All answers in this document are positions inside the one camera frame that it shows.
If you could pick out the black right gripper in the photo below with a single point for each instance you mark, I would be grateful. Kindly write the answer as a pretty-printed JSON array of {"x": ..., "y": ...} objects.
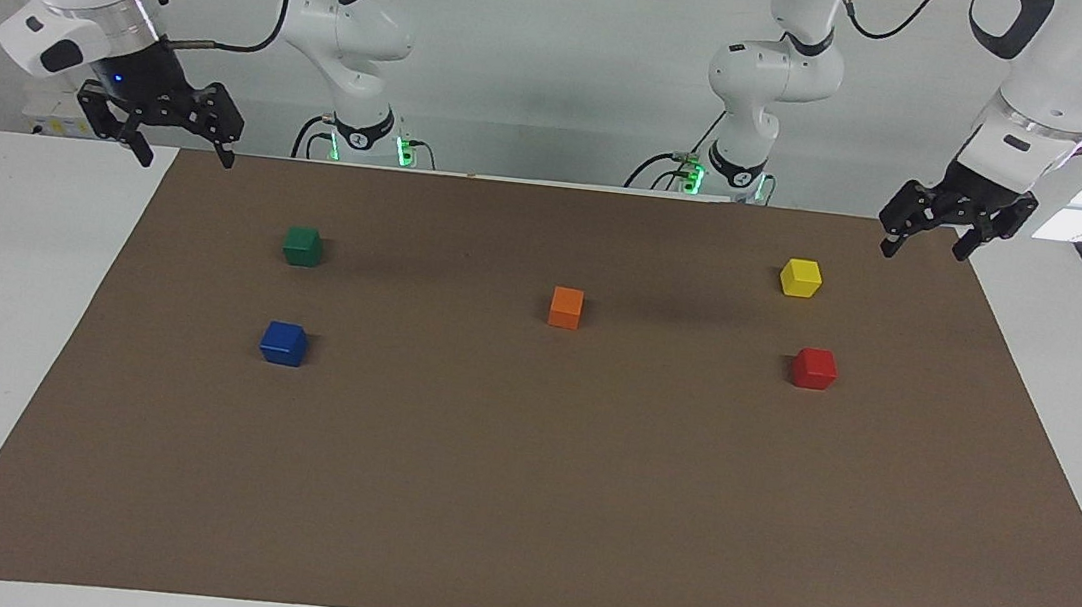
[{"x": 147, "y": 81}]

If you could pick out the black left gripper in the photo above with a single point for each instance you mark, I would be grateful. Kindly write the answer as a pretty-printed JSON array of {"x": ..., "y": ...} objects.
[{"x": 974, "y": 198}]

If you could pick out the red cube block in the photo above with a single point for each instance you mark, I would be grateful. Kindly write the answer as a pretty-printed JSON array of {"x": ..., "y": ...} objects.
[{"x": 813, "y": 370}]

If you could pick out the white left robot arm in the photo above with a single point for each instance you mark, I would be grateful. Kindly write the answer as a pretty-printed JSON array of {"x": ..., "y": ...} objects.
[{"x": 776, "y": 72}]

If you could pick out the green cube block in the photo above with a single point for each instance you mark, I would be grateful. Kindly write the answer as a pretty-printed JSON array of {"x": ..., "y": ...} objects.
[{"x": 303, "y": 247}]

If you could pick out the yellow cube block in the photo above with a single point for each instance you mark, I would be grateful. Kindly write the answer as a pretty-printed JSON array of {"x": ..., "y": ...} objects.
[{"x": 801, "y": 279}]

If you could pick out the blue cube block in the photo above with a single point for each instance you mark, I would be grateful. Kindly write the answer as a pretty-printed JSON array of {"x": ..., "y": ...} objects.
[{"x": 283, "y": 345}]

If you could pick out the orange cube block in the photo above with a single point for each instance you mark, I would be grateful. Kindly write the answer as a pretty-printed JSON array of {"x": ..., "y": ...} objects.
[{"x": 566, "y": 308}]

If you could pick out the white power strip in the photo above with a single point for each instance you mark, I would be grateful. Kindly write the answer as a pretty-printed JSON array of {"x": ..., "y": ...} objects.
[{"x": 52, "y": 123}]

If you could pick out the brown table mat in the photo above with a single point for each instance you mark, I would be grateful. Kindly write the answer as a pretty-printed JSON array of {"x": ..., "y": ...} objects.
[{"x": 522, "y": 483}]

